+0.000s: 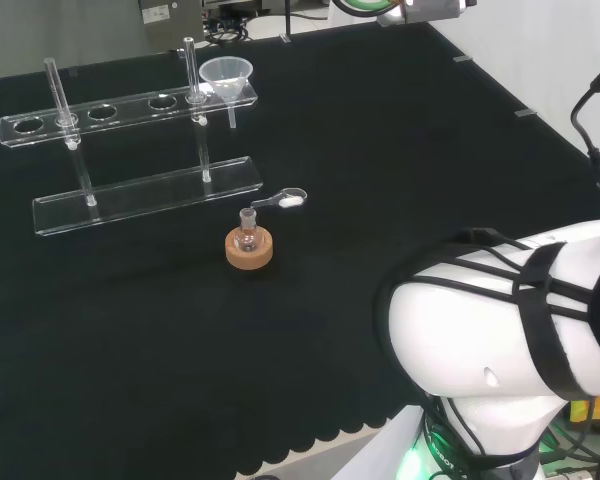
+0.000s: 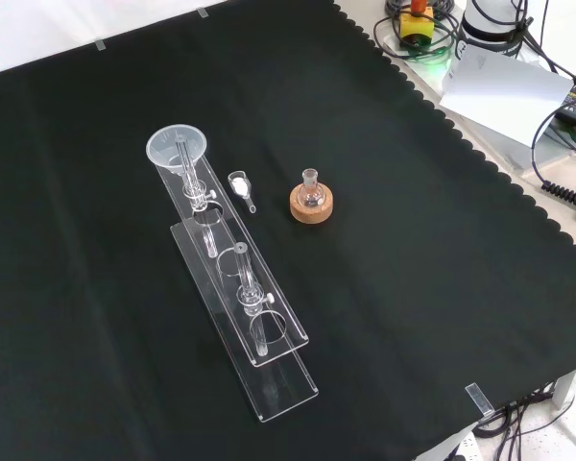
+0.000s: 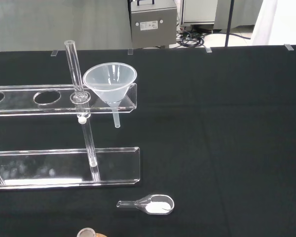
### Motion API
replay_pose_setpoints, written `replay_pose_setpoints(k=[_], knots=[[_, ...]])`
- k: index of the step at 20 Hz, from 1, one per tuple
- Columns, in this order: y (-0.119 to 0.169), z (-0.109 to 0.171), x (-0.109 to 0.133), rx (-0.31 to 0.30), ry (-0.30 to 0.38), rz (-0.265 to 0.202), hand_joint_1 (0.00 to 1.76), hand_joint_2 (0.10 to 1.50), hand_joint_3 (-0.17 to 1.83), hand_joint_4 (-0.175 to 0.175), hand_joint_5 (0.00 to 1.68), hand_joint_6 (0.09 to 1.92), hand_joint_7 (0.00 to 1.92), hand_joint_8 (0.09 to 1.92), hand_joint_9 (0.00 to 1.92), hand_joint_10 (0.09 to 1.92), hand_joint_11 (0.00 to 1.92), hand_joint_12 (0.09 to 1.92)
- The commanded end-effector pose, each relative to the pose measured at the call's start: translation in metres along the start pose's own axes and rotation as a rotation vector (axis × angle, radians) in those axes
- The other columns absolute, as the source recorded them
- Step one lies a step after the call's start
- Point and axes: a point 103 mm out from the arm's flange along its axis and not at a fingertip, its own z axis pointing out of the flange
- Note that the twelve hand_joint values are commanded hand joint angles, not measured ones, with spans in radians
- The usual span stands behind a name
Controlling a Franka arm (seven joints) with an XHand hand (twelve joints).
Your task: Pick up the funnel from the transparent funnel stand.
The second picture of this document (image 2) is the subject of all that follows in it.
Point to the clear plastic funnel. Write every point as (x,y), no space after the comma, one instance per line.
(168,149)

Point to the glass weighing funnel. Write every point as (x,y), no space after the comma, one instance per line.
(240,185)

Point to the clear acrylic funnel stand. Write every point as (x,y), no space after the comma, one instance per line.
(269,317)

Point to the small round-bottom glass flask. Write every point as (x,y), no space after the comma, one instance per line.
(311,192)

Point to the black bench cloth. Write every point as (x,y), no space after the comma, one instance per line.
(413,240)

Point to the yellow stop button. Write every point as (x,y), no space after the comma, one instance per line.
(416,24)

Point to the pale board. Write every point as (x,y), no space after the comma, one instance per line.
(504,91)

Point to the white power strip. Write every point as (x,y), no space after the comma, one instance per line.
(463,446)

